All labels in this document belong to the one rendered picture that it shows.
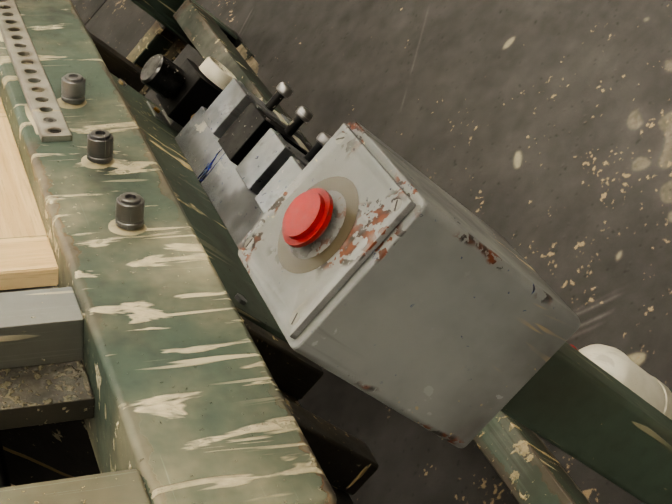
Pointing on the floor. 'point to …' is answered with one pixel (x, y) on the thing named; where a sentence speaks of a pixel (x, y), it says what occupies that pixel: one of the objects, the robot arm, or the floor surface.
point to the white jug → (631, 376)
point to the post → (598, 424)
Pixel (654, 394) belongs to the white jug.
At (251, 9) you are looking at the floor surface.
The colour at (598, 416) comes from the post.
